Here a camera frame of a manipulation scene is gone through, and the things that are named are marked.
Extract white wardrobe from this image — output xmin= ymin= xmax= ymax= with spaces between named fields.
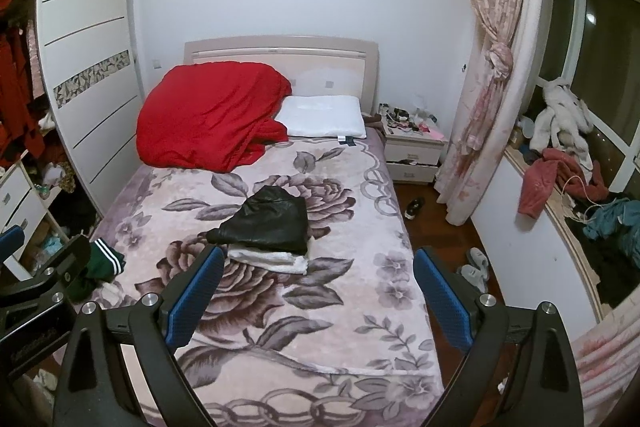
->
xmin=35 ymin=0 xmax=146 ymax=218

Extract leopard print cloth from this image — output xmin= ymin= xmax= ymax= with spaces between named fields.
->
xmin=50 ymin=162 xmax=78 ymax=195

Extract red hanging clothes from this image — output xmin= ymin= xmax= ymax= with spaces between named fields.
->
xmin=0 ymin=0 xmax=46 ymax=168

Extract window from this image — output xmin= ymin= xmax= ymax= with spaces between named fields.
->
xmin=537 ymin=0 xmax=640 ymax=158

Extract white drawer unit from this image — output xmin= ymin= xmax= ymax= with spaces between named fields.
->
xmin=0 ymin=159 xmax=71 ymax=283

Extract floral plush blanket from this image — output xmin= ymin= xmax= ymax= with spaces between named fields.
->
xmin=87 ymin=137 xmax=446 ymax=427

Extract pink floral curtain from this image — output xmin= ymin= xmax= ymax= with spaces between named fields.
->
xmin=434 ymin=0 xmax=546 ymax=228
xmin=570 ymin=302 xmax=640 ymax=427

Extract black shoe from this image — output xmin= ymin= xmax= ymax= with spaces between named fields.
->
xmin=404 ymin=197 xmax=426 ymax=222

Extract white fluffy plush toy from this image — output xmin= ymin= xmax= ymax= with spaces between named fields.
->
xmin=529 ymin=78 xmax=595 ymax=158

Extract white cable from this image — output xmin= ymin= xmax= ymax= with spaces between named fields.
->
xmin=560 ymin=176 xmax=601 ymax=223

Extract white folded garment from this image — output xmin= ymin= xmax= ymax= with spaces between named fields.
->
xmin=227 ymin=242 xmax=311 ymax=277

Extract pink red garment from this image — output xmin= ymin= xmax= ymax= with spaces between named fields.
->
xmin=517 ymin=148 xmax=608 ymax=222

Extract dark cloth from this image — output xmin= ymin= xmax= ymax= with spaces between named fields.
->
xmin=570 ymin=217 xmax=640 ymax=308

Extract white slipper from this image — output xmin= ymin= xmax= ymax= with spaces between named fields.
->
xmin=457 ymin=264 xmax=488 ymax=294
xmin=466 ymin=248 xmax=490 ymax=273

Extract group of small toiletries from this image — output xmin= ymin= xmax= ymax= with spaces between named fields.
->
xmin=378 ymin=102 xmax=446 ymax=140

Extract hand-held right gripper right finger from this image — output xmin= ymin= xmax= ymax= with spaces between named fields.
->
xmin=414 ymin=246 xmax=583 ymax=427

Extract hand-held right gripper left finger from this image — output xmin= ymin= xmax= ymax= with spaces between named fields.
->
xmin=52 ymin=246 xmax=226 ymax=427

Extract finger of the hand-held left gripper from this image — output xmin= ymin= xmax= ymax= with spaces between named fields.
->
xmin=27 ymin=234 xmax=92 ymax=293
xmin=0 ymin=225 xmax=27 ymax=283

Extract white pillow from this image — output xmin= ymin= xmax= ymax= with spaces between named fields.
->
xmin=275 ymin=95 xmax=367 ymax=140

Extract beige bed headboard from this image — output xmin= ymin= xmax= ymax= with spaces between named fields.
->
xmin=182 ymin=36 xmax=383 ymax=118

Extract red blanket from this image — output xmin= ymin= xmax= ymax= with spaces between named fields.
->
xmin=137 ymin=61 xmax=292 ymax=172

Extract white nightstand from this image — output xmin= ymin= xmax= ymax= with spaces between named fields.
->
xmin=382 ymin=114 xmax=447 ymax=184

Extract black leather jacket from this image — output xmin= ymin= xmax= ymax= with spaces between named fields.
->
xmin=206 ymin=186 xmax=309 ymax=255

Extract teal garment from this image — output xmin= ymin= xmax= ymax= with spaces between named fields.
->
xmin=582 ymin=197 xmax=640 ymax=258

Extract green garment with striped cuff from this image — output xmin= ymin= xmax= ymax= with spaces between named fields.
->
xmin=67 ymin=238 xmax=125 ymax=303

